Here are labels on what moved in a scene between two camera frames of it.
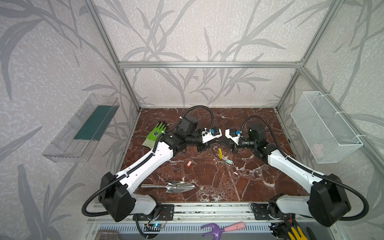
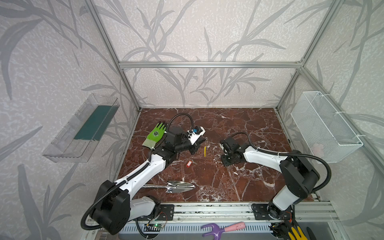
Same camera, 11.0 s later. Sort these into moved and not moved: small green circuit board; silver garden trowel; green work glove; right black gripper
Moved: right black gripper
Not moved: silver garden trowel; green work glove; small green circuit board
